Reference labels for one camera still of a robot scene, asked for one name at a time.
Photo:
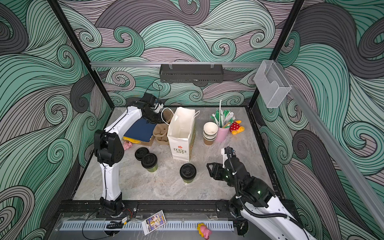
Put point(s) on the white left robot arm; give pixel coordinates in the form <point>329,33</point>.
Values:
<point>109,151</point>

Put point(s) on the black corner frame post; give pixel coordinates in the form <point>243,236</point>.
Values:
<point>287,27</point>
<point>55,6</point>

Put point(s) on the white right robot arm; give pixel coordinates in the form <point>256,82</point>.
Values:
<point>256,203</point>

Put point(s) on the pink yellow toy figure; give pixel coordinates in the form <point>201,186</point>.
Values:
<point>204,231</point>

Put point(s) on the stack of black cup lids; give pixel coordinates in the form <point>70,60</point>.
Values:
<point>141,152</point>

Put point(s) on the black corner frame post right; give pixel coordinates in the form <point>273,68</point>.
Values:
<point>287,27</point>

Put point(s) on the aluminium wall rail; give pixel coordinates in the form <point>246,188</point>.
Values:
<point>135,64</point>

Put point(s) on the wrapped straws bundle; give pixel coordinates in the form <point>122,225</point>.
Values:
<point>223,118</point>

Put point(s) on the stack of green paper cups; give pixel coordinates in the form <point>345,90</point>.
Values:
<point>210,131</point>

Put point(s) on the brown cup sleeve pile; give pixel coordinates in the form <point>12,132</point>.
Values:
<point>160,131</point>

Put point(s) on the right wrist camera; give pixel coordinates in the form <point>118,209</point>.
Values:
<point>228,153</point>

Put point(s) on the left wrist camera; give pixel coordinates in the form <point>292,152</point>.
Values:
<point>153,102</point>

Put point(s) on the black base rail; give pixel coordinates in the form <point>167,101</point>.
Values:
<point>211,208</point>

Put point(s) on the colourful picture card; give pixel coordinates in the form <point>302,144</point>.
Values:
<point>153,222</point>

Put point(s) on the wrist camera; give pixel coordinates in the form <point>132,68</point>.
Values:
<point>153,102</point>
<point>228,153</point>

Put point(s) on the pink squishy toy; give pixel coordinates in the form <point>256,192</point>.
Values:
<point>127,145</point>

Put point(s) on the brown cardboard napkin tray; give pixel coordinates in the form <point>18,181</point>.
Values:
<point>150,143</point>

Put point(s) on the green paper coffee cup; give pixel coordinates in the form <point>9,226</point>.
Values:
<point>153,169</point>

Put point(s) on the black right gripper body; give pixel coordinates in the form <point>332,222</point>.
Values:
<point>224,174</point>

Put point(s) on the white paper takeout bag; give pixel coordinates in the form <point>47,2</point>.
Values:
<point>181,132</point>

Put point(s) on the black plastic cup lid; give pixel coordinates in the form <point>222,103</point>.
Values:
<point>149,161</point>

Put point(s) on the black corner frame post left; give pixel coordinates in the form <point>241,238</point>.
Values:
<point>55,6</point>

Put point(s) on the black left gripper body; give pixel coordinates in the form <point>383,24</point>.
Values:
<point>154,118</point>

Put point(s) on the clear acrylic wall holder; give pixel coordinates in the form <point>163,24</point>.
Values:
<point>272,83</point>

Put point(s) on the navy blue napkin stack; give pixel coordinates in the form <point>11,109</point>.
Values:
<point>141,130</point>

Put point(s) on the pink straw holder cup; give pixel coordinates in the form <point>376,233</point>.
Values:
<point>222,134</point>

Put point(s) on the black wall shelf tray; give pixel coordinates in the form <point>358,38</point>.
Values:
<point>191,74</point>

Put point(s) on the red yellow plush toy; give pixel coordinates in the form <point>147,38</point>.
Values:
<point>236,127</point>

